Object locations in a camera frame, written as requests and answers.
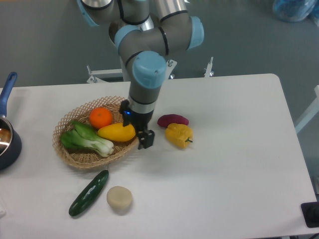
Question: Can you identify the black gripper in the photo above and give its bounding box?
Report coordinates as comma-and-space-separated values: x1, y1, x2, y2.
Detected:
119, 100, 155, 150

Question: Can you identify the yellow mango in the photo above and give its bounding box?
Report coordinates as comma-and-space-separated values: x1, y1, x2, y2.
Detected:
97, 122, 136, 142

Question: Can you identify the green cucumber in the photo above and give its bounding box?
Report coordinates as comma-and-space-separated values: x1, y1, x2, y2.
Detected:
68, 169, 109, 217

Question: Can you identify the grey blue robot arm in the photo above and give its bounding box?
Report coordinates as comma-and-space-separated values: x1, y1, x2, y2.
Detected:
77, 0, 204, 149

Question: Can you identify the woven wicker basket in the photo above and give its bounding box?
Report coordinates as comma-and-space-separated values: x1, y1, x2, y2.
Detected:
52, 96, 139, 169

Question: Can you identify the purple sweet potato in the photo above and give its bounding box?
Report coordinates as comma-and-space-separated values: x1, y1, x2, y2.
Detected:
157, 114, 189, 128

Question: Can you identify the orange fruit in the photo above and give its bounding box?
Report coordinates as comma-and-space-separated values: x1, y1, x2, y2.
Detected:
89, 107, 113, 129

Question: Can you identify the yellow bell pepper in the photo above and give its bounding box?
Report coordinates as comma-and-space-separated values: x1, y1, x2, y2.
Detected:
165, 123, 193, 149

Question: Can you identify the green bok choy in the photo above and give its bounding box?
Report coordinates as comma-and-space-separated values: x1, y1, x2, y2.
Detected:
60, 120, 114, 157

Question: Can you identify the dark blue saucepan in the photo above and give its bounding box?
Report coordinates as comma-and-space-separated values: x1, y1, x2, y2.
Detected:
0, 72, 22, 170

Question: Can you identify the black device at edge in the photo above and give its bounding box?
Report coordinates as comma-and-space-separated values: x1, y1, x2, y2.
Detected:
301, 202, 319, 228

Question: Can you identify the blue plastic bag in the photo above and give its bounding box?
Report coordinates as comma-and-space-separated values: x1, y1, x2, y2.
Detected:
272, 0, 319, 27

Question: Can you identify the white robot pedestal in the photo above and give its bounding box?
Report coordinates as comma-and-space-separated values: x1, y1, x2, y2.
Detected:
86, 56, 214, 84

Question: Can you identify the white frame at right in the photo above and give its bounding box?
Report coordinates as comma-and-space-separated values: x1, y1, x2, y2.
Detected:
295, 85, 319, 133

